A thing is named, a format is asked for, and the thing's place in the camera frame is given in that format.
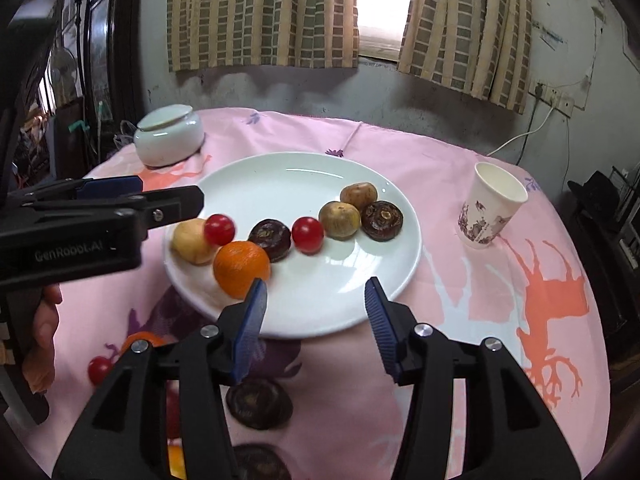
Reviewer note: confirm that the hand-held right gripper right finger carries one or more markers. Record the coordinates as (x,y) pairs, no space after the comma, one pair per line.
(382,330)

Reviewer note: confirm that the white wall socket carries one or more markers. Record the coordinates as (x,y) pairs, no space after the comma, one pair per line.
(552,96)

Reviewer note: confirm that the printed paper cup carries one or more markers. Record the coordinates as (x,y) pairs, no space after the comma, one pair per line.
(487,215)

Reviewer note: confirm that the wide checked curtain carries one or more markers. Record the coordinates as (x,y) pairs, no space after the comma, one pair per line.
(260,10)

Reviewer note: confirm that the pale yellow pepino melon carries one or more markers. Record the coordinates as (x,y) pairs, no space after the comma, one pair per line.
(189,246)

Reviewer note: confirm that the person's left hand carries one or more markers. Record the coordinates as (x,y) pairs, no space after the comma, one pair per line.
(42,355)

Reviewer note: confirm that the small dark water chestnut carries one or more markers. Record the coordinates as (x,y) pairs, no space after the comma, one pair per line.
(270,240)
(382,221)

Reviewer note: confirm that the white lidded ceramic jar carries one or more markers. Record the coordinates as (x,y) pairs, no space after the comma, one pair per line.
(167,137)

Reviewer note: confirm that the white oval plate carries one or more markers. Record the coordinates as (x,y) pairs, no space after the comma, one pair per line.
(300,180)

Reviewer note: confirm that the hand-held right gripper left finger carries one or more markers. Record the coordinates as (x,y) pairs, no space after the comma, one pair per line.
(250,330)

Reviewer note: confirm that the window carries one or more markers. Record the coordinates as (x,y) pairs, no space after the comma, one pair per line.
(382,0)

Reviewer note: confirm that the small mandarin orange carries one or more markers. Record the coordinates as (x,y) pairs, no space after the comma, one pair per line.
(155,340)

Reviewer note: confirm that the large mandarin orange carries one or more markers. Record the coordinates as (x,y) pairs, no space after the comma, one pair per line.
(240,267)

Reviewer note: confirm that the dark wooden cabinet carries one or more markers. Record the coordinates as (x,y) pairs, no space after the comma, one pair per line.
(112,60)

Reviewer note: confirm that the narrow checked curtain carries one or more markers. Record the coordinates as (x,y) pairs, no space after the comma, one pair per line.
(465,25)

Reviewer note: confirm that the yellow-orange tomato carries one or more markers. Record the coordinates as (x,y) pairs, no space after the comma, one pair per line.
(176,460)

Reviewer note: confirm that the red cherry tomato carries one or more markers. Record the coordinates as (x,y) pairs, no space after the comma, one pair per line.
(99,370)
(307,234)
(220,230)

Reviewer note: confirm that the pink printed tablecloth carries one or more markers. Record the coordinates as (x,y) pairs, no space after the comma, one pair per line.
(475,310)

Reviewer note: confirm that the electric fan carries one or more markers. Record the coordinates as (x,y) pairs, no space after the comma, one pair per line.
(62,70)

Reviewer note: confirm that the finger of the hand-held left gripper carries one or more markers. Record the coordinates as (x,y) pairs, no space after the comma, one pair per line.
(172,202)
(110,187)

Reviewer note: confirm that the large dark water chestnut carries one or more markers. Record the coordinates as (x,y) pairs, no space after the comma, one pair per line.
(258,404)
(260,464)

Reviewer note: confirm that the black hat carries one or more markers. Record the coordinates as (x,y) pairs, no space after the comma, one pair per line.
(595,195)

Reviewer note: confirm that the dark red tomato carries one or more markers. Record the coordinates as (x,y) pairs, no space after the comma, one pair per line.
(172,410)

